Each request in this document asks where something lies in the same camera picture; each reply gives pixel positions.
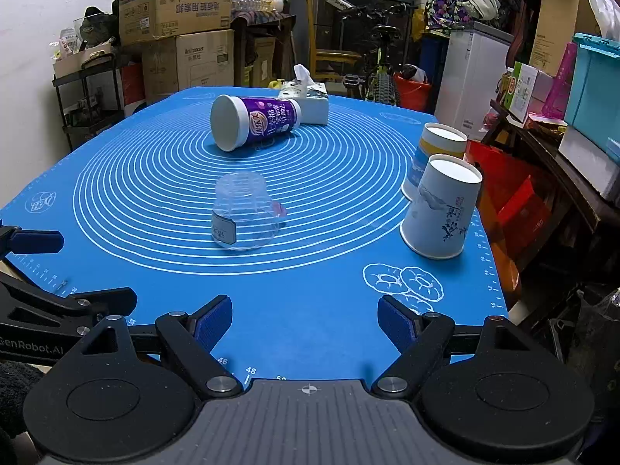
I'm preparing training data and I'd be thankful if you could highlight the dark bag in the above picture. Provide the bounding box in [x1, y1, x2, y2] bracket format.
[79, 7, 120, 52]

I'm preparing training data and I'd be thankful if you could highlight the red paper bag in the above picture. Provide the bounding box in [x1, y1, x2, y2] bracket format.
[466, 139, 554, 292]

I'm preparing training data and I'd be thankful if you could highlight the person's left forearm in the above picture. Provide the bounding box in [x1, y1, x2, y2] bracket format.
[0, 361, 45, 449]

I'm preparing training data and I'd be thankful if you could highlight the yellow wooden chair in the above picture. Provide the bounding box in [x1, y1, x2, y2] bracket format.
[305, 0, 365, 84]

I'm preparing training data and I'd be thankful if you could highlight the bicycle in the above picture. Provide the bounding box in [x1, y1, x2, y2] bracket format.
[328, 0, 433, 108]

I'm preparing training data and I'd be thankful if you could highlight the white plastic bag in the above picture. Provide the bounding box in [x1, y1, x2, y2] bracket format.
[580, 0, 620, 42]

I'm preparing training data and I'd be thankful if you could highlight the pink box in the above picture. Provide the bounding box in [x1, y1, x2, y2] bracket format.
[541, 42, 579, 120]

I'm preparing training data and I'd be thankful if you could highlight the floral bag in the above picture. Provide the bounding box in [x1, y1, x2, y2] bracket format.
[425, 0, 474, 36]

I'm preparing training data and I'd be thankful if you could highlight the tall cardboard box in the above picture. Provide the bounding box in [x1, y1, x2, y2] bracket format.
[528, 0, 602, 76]

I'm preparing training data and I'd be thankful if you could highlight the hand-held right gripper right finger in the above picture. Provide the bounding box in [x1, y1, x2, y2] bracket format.
[370, 294, 534, 397]

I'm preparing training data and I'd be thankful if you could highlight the black utility cart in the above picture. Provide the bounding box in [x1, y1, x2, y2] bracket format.
[52, 52, 127, 152]

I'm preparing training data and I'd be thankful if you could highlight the blue silicone baking mat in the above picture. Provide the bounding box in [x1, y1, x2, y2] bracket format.
[0, 86, 509, 384]

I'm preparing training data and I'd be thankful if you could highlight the green and white box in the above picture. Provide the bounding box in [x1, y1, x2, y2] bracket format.
[501, 61, 553, 122]

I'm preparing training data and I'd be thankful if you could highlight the large closed cardboard box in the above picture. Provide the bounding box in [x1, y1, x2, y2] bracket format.
[141, 29, 236, 105]

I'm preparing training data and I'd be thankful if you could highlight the grey box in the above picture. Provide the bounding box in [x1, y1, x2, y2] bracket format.
[558, 126, 620, 200]

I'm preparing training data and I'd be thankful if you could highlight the clear plastic cup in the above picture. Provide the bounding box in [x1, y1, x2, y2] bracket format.
[212, 171, 288, 251]

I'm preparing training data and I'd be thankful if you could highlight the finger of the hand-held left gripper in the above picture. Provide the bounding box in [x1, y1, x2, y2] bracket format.
[0, 271, 139, 336]
[0, 225, 65, 255]

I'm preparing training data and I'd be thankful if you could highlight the paper cup with yellow band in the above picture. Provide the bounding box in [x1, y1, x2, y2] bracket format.
[401, 122, 468, 202]

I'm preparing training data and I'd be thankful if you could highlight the teal storage box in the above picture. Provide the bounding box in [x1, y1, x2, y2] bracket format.
[564, 32, 620, 142]

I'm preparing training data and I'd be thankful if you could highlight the white chest freezer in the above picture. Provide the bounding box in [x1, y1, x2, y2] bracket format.
[433, 21, 515, 129]

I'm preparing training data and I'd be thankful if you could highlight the tissue pack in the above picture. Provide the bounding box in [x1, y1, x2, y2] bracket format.
[277, 64, 331, 126]

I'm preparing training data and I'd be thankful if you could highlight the white paper cup blue print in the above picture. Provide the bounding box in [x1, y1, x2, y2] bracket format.
[400, 154, 483, 260]

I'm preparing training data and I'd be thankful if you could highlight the red bucket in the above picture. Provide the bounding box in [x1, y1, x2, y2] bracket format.
[393, 72, 432, 112]

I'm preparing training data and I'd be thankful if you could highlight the white cup with purple label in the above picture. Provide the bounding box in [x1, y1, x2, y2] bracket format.
[210, 95, 303, 152]

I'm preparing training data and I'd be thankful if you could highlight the dark wooden side table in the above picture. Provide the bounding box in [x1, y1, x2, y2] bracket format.
[488, 99, 620, 255]

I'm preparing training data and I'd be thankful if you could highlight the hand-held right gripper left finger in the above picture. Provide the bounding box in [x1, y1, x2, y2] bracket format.
[80, 294, 244, 398]

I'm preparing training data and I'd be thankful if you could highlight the open cardboard box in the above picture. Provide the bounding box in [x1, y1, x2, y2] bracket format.
[118, 0, 234, 47]

